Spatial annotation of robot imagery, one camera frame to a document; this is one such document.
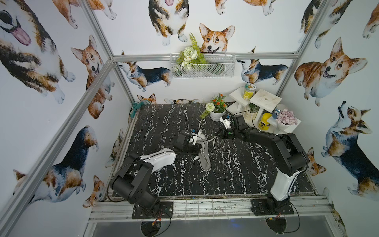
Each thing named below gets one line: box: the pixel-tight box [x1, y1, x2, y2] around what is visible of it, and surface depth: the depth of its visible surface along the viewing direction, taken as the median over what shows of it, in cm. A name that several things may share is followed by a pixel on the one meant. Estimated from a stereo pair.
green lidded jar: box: [242, 82, 257, 101], surface depth 101 cm
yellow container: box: [258, 112, 273, 131], surface depth 101 cm
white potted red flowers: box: [199, 93, 228, 122], surface depth 105 cm
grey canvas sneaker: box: [195, 132, 212, 171], surface depth 90 cm
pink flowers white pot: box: [275, 108, 299, 130], surface depth 82 cm
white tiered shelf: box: [227, 86, 302, 135], surface depth 97 cm
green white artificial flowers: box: [176, 32, 208, 71], surface depth 82 cm
